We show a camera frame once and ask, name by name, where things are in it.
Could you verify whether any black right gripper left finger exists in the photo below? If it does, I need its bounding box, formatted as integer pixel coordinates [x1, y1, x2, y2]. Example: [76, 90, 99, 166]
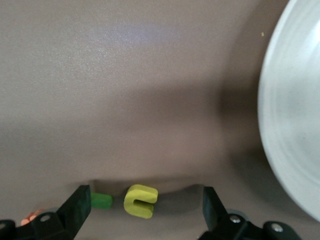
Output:
[0, 184, 92, 240]

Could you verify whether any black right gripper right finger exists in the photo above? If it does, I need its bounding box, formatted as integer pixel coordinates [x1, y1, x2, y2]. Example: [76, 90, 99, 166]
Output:
[197, 186, 303, 240]

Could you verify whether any green foam letter i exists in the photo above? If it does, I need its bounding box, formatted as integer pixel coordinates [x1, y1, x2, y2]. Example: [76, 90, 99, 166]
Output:
[90, 192, 114, 210]

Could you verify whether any orange foam letter e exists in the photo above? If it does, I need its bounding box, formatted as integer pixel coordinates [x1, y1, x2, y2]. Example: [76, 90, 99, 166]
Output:
[20, 209, 45, 227]

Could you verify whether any yellow foam letter u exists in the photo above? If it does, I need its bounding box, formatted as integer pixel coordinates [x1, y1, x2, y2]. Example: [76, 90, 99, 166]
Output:
[123, 184, 160, 220]

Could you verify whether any beige round plate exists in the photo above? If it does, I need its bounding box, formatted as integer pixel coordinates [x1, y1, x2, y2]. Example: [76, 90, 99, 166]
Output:
[257, 0, 320, 223]

